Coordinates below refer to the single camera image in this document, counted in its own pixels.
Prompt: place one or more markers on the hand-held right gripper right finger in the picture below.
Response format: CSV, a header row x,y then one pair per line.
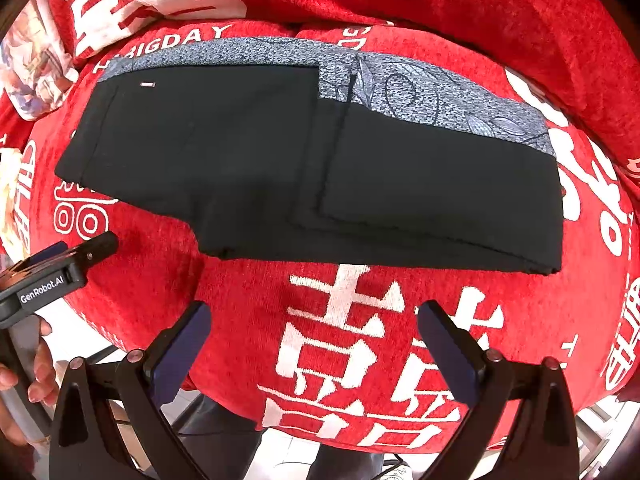
x,y
447,347

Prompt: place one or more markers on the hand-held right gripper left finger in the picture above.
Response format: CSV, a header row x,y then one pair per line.
x,y
182,347

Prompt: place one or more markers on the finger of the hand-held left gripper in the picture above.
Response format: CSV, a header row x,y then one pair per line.
x,y
97,249
47,252

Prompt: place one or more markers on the black pants with floral stripe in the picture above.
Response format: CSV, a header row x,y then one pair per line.
x,y
300,160

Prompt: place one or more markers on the person's left hand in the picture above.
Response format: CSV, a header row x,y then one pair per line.
x,y
45,370

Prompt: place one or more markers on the red printed blanket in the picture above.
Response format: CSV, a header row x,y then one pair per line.
x,y
240,310

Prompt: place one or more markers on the person's legs in jeans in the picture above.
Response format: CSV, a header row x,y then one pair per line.
x,y
345,465

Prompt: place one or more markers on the cartoon printed pillow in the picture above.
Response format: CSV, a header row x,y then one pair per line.
x,y
35,70

